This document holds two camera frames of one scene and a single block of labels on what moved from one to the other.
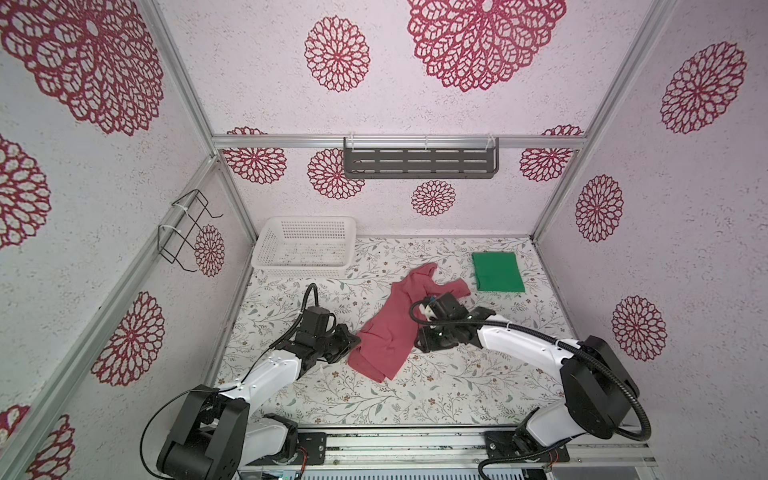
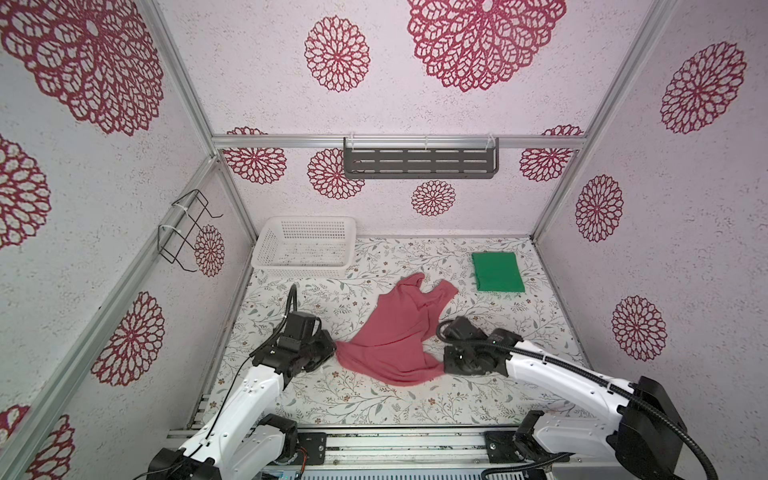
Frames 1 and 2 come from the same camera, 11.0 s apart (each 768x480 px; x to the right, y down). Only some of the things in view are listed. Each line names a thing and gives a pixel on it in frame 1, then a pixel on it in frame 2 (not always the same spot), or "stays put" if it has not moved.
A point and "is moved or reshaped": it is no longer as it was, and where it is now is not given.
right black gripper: (424, 340) → (447, 362)
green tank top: (497, 271) stays put
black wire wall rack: (176, 241) stays put
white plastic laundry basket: (306, 247) stays put
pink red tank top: (393, 318) is moved or reshaped
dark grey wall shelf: (421, 162) stays put
